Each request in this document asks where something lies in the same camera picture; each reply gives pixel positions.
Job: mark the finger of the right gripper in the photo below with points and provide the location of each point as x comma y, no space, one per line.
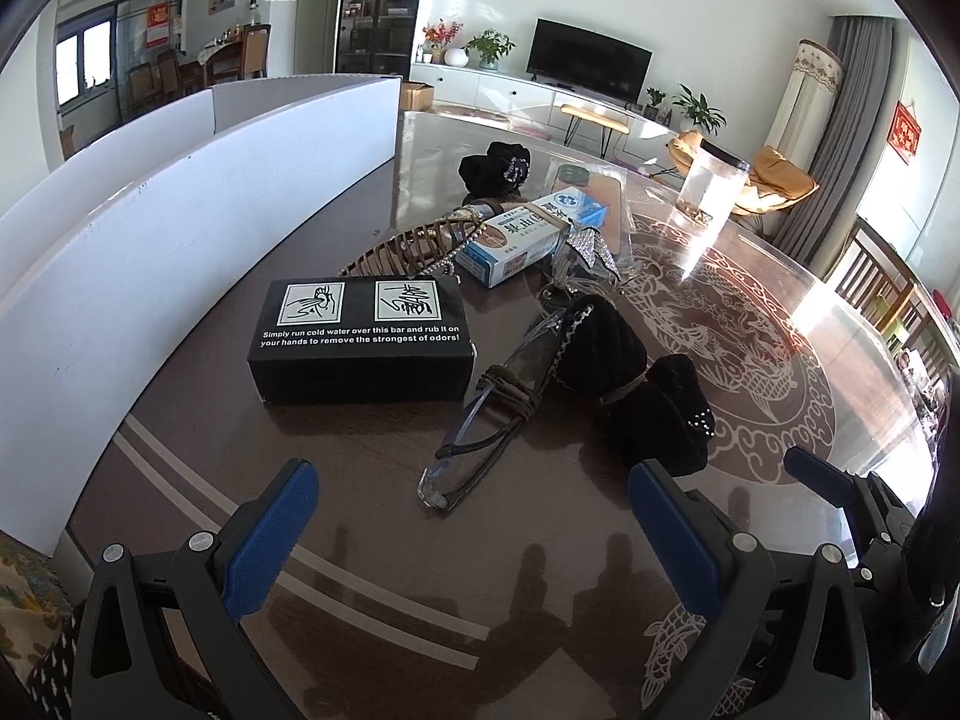
824,479

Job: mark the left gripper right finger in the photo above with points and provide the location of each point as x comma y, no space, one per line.
788,623

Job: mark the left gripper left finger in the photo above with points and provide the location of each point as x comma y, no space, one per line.
162,634

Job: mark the black soap bar box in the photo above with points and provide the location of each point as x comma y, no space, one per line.
352,340

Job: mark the rhinestone bow hair claw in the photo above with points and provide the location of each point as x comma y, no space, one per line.
582,264

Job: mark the orange phone case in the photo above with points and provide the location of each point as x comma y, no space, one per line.
606,185

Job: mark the blue white ointment box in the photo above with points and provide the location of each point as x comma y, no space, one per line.
510,242

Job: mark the black scrunchie with beads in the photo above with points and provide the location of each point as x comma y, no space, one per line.
498,173

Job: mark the brown spray bottle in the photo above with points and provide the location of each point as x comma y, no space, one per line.
485,209

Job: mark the white cardboard sorting box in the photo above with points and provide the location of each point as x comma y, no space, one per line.
109,263

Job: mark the floral cushion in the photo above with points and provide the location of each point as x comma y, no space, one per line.
40,629

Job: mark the wooden dining chair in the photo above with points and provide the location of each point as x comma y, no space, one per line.
878,284

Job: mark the grey curtain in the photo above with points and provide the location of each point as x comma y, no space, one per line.
815,228

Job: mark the orange lounge chair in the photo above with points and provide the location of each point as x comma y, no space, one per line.
773,182

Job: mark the white floor air conditioner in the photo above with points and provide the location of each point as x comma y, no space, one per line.
806,104

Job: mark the leafy floor plant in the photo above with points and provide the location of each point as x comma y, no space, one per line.
697,111

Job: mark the white tv cabinet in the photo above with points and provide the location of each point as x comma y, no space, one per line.
533,102

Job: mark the wooden side table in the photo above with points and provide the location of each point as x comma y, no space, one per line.
609,127

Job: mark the pearl gold hair claw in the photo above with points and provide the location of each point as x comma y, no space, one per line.
426,250

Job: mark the black flat television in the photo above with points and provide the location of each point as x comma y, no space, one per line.
588,60

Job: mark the green potted plant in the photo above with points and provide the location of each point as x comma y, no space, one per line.
489,48

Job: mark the cardboard shipping box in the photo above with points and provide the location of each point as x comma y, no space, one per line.
416,96

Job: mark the red flower vase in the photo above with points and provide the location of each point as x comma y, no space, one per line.
439,36

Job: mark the dark glass display cabinet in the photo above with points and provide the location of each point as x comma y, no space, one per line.
376,36

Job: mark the red wall hanging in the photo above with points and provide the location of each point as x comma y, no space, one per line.
904,131

